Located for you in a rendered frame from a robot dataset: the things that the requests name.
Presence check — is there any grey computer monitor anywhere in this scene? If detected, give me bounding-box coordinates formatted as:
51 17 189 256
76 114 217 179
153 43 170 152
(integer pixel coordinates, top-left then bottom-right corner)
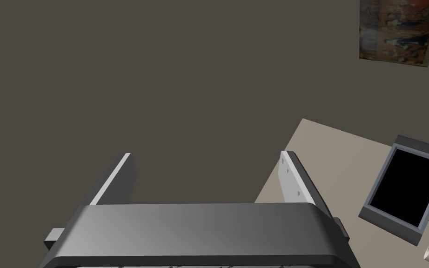
358 134 429 247

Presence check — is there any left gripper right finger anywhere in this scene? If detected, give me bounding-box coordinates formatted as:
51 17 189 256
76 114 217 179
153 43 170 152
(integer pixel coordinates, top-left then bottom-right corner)
280 150 334 220

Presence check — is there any beige table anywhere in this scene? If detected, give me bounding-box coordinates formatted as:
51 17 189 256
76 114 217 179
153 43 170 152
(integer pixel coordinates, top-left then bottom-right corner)
254 118 429 268

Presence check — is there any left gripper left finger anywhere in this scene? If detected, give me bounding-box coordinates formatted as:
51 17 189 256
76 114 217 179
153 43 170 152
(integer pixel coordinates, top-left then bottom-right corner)
83 152 137 206

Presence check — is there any painting on wall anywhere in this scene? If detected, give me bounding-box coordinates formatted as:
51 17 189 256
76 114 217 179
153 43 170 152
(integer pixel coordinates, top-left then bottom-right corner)
359 0 429 68

